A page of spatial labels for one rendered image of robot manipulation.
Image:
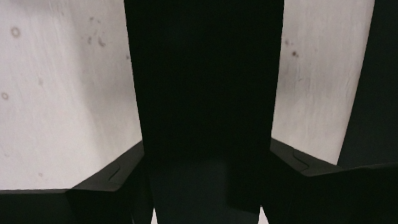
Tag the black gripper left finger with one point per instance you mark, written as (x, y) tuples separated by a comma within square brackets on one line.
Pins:
[(119, 193)]

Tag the black rectangular panel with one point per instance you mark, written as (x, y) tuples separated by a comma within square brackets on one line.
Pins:
[(372, 132)]

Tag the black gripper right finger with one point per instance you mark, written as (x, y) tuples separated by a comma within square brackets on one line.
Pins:
[(303, 189)]

